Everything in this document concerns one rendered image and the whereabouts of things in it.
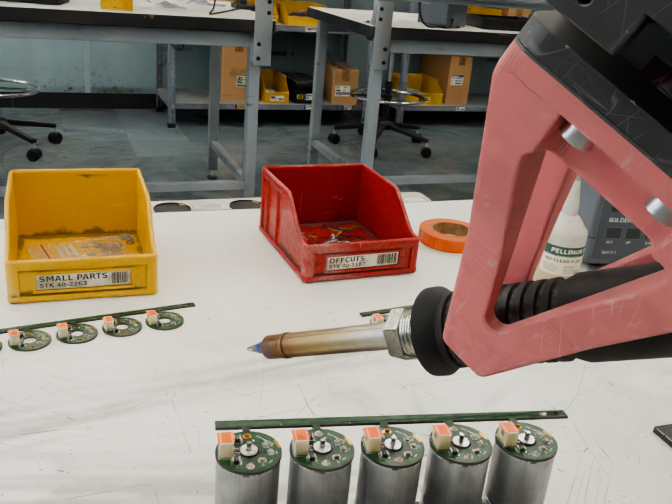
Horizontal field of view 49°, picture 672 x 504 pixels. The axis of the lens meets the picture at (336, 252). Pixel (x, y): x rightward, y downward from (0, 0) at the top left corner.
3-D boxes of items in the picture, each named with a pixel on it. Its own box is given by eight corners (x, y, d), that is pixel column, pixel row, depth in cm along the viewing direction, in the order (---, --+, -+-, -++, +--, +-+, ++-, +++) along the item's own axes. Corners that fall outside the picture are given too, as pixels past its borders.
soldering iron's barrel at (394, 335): (259, 377, 24) (426, 367, 20) (245, 332, 24) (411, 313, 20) (286, 361, 25) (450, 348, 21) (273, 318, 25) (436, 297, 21)
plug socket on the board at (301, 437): (314, 455, 28) (316, 440, 28) (292, 456, 28) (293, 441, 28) (311, 442, 29) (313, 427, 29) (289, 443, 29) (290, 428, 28)
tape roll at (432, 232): (404, 237, 69) (406, 225, 68) (443, 225, 73) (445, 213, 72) (457, 258, 65) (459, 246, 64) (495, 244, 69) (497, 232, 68)
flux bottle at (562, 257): (547, 295, 59) (573, 174, 55) (525, 277, 62) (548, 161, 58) (583, 292, 60) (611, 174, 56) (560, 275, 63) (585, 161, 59)
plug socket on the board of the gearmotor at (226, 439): (240, 458, 28) (240, 443, 27) (216, 459, 27) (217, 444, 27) (239, 445, 28) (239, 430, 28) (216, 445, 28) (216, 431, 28)
